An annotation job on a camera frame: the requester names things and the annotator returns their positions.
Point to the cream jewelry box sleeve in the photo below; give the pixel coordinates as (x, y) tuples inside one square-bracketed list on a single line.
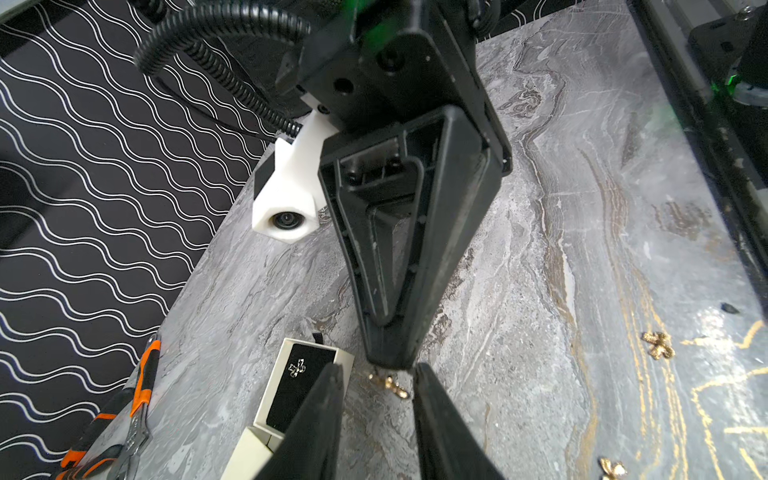
[(254, 449)]

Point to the cream jewelry box drawer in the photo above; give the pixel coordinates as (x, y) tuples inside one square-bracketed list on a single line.
[(284, 395)]

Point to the silver earring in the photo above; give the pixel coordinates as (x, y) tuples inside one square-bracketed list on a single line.
[(296, 368)]

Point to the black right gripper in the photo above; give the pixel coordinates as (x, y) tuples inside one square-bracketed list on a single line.
[(405, 199)]

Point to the orange handled adjustable wrench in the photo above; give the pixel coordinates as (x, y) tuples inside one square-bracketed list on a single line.
[(139, 435)]

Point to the gold earring on table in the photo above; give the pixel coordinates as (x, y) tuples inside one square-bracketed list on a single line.
[(660, 345)]

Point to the orange black pliers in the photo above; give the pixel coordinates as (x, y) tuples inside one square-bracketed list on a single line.
[(77, 452)]

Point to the aluminium front rail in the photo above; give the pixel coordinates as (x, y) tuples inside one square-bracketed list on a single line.
[(739, 181)]

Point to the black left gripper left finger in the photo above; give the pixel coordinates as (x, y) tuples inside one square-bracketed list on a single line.
[(311, 444)]

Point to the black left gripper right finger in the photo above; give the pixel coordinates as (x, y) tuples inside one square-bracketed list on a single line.
[(446, 447)]

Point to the gold earring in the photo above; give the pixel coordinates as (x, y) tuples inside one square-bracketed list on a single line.
[(389, 384), (612, 470), (660, 345)]

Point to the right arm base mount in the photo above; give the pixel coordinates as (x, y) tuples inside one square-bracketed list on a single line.
[(732, 54)]

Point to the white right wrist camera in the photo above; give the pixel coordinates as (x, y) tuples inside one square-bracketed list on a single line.
[(287, 192)]

